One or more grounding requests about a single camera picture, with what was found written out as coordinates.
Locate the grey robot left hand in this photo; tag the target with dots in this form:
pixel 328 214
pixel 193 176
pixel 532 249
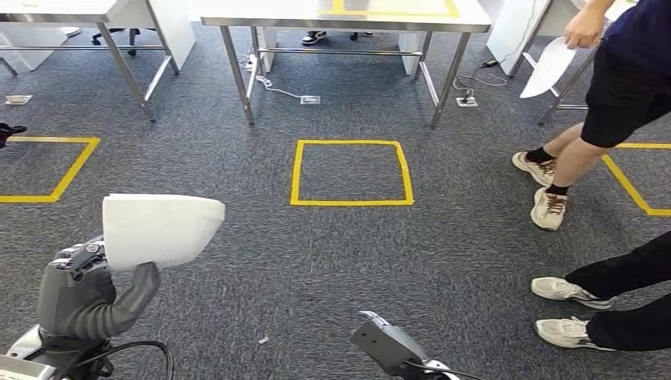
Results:
pixel 78 299

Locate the person's hand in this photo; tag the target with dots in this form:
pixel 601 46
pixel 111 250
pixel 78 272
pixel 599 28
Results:
pixel 584 29

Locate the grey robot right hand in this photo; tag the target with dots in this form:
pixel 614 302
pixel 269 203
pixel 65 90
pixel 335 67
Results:
pixel 375 318

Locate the white curved plastic part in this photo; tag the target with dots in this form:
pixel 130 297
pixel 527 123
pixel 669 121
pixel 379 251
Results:
pixel 157 231
pixel 548 68

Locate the person's forearm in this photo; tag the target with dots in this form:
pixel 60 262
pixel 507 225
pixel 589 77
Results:
pixel 597 6

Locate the black plug adapter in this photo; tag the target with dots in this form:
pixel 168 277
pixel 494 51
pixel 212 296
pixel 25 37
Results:
pixel 491 63

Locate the yellow floor tape square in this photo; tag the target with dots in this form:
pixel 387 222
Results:
pixel 52 139
pixel 645 145
pixel 351 202

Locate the floor power socket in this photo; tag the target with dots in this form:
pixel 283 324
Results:
pixel 310 99
pixel 466 102
pixel 18 99

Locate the black floor item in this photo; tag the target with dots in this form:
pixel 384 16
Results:
pixel 10 134

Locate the yellow table tape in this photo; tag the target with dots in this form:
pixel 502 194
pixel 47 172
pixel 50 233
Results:
pixel 393 14

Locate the black office chair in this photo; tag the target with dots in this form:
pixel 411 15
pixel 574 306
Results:
pixel 132 42

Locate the white power strip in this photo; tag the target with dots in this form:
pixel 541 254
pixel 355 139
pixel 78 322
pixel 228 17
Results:
pixel 250 62

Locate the steel table frame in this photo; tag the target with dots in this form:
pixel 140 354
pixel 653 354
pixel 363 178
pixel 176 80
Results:
pixel 569 88

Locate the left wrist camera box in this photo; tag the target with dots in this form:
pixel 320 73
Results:
pixel 21 370

